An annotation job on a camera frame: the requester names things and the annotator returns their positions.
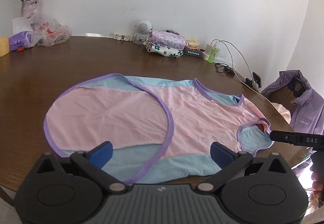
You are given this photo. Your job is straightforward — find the white round speaker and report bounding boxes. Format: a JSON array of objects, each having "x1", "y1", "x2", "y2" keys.
[{"x1": 132, "y1": 20, "x2": 153, "y2": 44}]

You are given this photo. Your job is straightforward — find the purple jacket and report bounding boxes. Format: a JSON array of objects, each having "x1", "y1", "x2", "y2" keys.
[{"x1": 261, "y1": 69, "x2": 323, "y2": 135}]

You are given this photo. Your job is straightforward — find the stack of snack packets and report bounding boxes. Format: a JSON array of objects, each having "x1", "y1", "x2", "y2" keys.
[{"x1": 187, "y1": 39, "x2": 200, "y2": 48}]

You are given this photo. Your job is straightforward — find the green spray bottle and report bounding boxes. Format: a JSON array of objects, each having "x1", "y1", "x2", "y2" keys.
[{"x1": 207, "y1": 45, "x2": 220, "y2": 63}]

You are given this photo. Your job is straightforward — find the purple tissue pack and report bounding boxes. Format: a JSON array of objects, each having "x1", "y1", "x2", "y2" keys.
[{"x1": 9, "y1": 31, "x2": 38, "y2": 52}]

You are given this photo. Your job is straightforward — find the phone on stand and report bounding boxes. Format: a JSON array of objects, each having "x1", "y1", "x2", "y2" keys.
[{"x1": 245, "y1": 72, "x2": 261, "y2": 91}]

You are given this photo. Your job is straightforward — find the white power strip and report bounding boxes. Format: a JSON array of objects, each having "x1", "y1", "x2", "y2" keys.
[{"x1": 202, "y1": 43, "x2": 233, "y2": 67}]

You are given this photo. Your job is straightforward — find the white blue-flower folded cloth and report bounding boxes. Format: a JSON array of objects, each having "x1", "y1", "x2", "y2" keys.
[{"x1": 143, "y1": 41, "x2": 183, "y2": 58}]

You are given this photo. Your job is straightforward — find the pink blue mesh garment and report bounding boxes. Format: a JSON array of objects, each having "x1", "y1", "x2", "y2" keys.
[{"x1": 43, "y1": 73, "x2": 272, "y2": 184}]

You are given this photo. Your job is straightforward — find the person's right hand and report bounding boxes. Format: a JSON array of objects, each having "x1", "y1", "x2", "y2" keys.
[{"x1": 310, "y1": 164, "x2": 323, "y2": 202}]

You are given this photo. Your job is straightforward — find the dark box with text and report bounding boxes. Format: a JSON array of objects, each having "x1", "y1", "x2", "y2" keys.
[{"x1": 183, "y1": 48, "x2": 202, "y2": 58}]

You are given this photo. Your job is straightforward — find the purple floral folded cloth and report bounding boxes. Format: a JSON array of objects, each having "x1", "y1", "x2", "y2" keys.
[{"x1": 148, "y1": 31, "x2": 187, "y2": 49}]

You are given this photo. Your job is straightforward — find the black cable with adapter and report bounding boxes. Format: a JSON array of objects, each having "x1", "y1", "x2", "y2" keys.
[{"x1": 215, "y1": 62, "x2": 236, "y2": 76}]

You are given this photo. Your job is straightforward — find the red-print plastic bag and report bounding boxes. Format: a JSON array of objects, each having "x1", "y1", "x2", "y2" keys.
[{"x1": 28, "y1": 13, "x2": 71, "y2": 46}]

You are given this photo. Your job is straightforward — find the white charger cable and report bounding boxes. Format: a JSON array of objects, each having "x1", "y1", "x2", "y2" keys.
[{"x1": 211, "y1": 38, "x2": 257, "y2": 88}]

